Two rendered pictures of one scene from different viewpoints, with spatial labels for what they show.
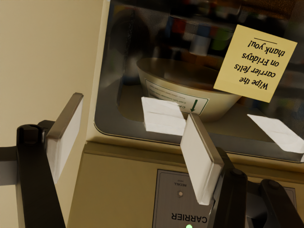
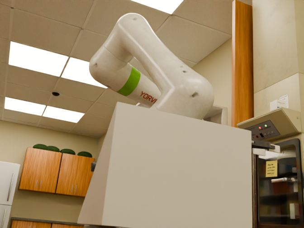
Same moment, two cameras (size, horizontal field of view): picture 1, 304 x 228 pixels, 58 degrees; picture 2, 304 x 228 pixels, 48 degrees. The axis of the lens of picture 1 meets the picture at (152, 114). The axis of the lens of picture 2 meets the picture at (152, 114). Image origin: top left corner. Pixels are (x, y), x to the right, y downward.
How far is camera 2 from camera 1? 1.43 m
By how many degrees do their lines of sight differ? 55
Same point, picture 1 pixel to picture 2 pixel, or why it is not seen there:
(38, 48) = not seen: outside the picture
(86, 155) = (296, 130)
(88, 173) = (292, 127)
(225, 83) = (275, 162)
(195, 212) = (267, 129)
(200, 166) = (255, 151)
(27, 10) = not seen: outside the picture
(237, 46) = (275, 171)
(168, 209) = (272, 127)
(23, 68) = not seen: outside the picture
